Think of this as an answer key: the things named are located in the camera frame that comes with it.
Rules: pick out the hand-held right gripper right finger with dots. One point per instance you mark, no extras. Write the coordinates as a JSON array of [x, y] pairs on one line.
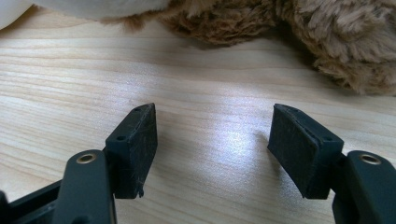
[[299, 155]]

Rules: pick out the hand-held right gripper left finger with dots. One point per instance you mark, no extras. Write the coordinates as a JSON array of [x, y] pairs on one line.
[[134, 155]]

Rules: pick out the brown teddy bear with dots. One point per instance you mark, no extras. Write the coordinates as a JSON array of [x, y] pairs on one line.
[[327, 34]]

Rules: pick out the white plastic bin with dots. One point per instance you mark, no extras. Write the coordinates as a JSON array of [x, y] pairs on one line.
[[77, 7]]

